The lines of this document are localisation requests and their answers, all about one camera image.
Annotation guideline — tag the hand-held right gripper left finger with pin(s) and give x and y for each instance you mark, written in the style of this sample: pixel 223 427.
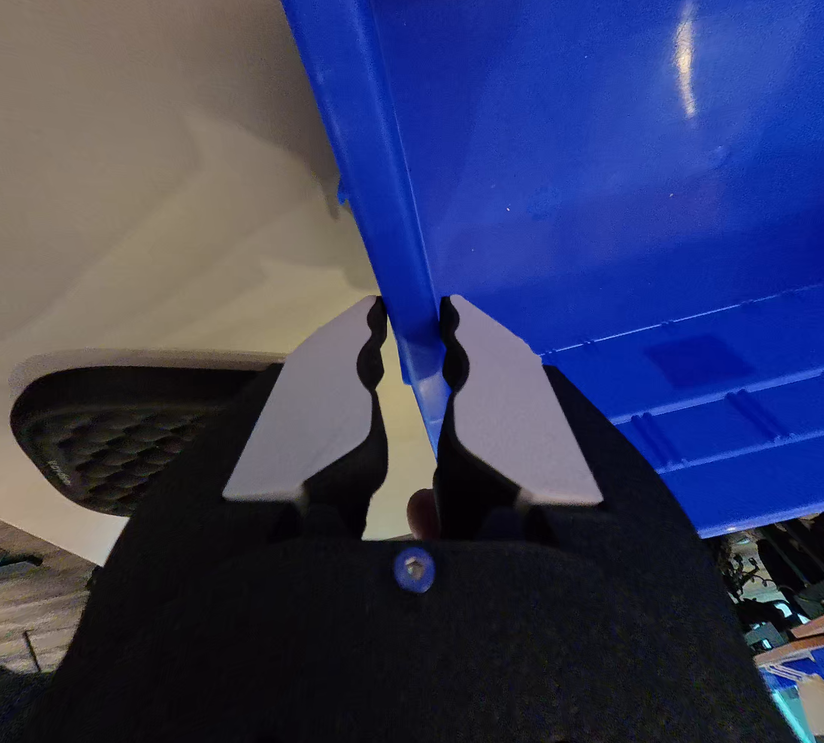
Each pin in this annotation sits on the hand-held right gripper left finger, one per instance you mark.
pixel 302 427

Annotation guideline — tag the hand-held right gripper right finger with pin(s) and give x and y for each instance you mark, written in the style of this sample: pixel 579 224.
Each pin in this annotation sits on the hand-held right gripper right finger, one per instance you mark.
pixel 521 427

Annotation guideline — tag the blue tagged plastic bin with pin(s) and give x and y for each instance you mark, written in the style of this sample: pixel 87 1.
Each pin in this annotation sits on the blue tagged plastic bin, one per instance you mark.
pixel 579 177

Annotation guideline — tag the grey desk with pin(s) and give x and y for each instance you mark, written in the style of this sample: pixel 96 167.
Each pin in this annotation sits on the grey desk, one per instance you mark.
pixel 161 112

